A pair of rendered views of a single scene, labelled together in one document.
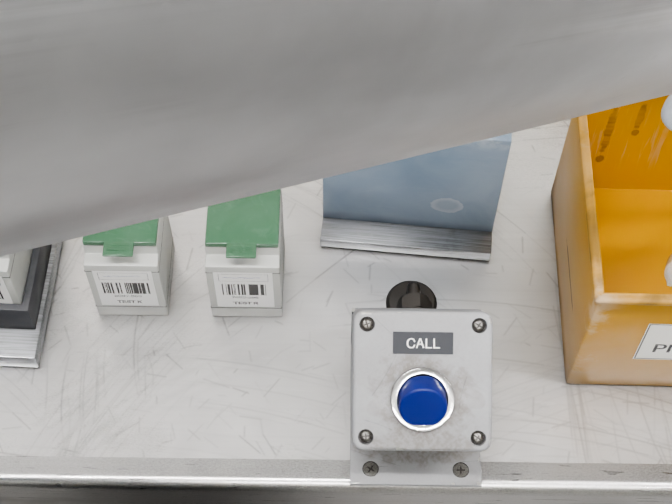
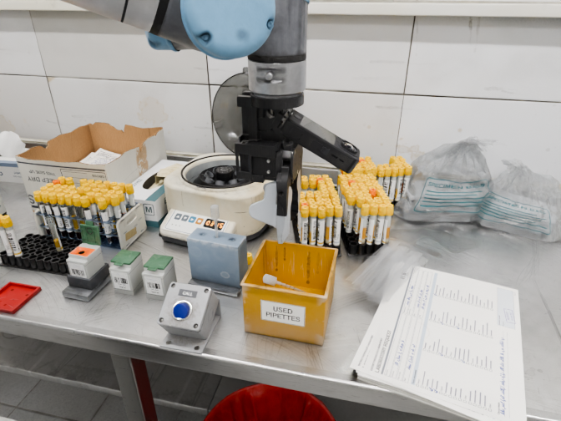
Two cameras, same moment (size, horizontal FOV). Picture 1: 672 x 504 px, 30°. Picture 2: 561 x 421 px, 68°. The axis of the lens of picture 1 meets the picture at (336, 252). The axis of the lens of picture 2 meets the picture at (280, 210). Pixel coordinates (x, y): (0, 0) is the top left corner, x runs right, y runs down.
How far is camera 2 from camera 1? 0.38 m
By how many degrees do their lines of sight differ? 32
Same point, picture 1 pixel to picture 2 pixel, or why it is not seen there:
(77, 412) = (92, 314)
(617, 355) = (255, 317)
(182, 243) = not seen: hidden behind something
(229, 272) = (149, 276)
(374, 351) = (172, 293)
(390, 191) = (208, 267)
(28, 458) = (69, 323)
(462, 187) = (228, 266)
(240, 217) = (157, 261)
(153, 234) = (130, 261)
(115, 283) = (118, 277)
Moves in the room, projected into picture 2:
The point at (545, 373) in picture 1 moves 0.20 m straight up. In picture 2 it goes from (239, 327) to (232, 224)
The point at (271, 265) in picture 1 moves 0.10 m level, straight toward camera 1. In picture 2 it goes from (160, 275) to (135, 315)
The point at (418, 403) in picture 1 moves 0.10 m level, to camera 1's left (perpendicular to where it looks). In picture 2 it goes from (179, 309) to (119, 299)
